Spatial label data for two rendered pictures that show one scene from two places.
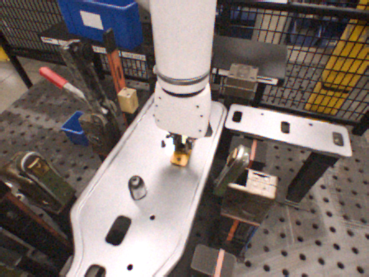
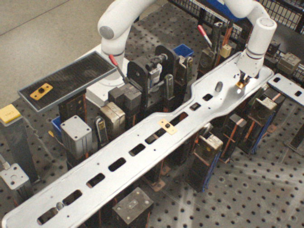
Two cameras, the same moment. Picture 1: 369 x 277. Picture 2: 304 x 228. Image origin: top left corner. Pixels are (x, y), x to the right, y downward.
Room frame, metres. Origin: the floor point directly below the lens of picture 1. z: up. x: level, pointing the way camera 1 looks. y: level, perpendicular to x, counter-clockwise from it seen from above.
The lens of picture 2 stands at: (-1.00, -0.05, 2.14)
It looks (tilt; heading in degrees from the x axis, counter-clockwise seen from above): 49 degrees down; 20
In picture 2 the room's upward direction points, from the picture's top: 8 degrees clockwise
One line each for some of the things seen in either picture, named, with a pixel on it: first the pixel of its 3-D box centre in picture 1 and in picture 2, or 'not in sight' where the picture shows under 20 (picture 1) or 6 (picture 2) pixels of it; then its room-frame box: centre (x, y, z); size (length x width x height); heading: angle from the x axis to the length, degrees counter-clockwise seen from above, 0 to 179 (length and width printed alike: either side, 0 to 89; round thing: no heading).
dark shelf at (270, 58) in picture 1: (157, 44); (252, 22); (0.81, 0.10, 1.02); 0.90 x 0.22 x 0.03; 71
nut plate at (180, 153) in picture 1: (183, 147); (243, 81); (0.32, 0.00, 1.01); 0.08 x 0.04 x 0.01; 161
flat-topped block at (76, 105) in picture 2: not in sight; (73, 118); (-0.21, 0.59, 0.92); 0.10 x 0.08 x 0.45; 161
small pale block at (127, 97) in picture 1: (137, 141); (218, 73); (0.45, 0.14, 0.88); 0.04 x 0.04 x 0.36; 71
